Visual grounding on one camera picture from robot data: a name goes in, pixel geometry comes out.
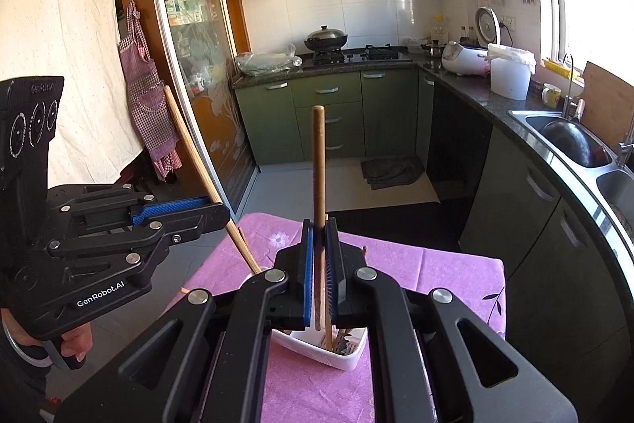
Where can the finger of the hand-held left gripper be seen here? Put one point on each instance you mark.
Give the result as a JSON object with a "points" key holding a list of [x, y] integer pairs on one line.
{"points": [[198, 225], [173, 207]]}

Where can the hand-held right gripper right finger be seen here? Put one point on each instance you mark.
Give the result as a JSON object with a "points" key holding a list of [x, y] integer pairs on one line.
{"points": [[331, 274]]}

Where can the black gas stove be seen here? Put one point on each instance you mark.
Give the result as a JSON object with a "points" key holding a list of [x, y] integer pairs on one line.
{"points": [[366, 55]]}

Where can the small steel pot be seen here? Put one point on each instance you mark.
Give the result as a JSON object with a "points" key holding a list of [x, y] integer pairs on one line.
{"points": [[435, 49]]}

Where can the yellow white mug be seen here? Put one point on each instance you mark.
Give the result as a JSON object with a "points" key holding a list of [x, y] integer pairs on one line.
{"points": [[551, 96]]}

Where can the plastic bag of greens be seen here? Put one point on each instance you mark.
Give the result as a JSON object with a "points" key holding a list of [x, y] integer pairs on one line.
{"points": [[267, 61]]}

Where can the white hanging cloth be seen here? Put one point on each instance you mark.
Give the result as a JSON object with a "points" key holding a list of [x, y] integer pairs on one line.
{"points": [[59, 31]]}

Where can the pink floral tablecloth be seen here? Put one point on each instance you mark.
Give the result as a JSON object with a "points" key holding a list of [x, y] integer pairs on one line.
{"points": [[421, 264]]}

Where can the green base cabinets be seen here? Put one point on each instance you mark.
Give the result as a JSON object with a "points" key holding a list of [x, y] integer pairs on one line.
{"points": [[327, 115]]}

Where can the dark floor mat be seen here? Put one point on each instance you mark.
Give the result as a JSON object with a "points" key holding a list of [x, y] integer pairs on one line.
{"points": [[391, 173]]}

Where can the light wooden chopstick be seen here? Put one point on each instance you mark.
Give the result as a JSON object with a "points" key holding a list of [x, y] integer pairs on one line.
{"points": [[188, 135]]}

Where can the dark brown wooden chopstick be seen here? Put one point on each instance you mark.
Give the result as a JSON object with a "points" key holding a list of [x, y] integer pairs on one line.
{"points": [[363, 253]]}

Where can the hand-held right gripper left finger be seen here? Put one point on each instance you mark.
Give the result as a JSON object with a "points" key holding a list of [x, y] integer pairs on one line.
{"points": [[308, 274]]}

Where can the wooden cutting board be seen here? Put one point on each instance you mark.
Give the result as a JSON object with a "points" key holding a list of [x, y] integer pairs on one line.
{"points": [[607, 106]]}

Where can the white rice cooker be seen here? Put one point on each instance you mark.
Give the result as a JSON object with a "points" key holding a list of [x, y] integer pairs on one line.
{"points": [[463, 54]]}

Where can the small steel faucet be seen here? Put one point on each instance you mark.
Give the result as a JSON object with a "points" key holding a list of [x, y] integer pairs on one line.
{"points": [[569, 91]]}

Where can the sliding glass door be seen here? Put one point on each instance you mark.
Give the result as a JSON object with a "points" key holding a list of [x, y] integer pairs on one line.
{"points": [[198, 56]]}

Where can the white plastic bucket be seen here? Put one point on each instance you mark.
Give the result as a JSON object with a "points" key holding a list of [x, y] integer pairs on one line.
{"points": [[510, 78]]}

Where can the black pan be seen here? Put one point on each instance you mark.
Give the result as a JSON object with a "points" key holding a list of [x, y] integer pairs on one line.
{"points": [[569, 143]]}

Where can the checked pink apron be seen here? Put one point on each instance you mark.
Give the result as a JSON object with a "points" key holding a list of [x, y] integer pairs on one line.
{"points": [[146, 96]]}

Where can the black wok with lid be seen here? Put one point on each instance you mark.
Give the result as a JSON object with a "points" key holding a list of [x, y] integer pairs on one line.
{"points": [[325, 39]]}

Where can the white plastic utensil holder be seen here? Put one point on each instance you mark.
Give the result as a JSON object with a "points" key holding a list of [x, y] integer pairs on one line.
{"points": [[346, 358]]}

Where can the tall steel kitchen faucet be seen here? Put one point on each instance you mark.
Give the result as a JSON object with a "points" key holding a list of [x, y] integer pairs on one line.
{"points": [[626, 145]]}

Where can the steel double sink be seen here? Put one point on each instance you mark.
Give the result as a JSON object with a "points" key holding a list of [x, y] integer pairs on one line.
{"points": [[614, 190]]}

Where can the person's left hand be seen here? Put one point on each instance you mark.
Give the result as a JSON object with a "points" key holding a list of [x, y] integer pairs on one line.
{"points": [[79, 343]]}

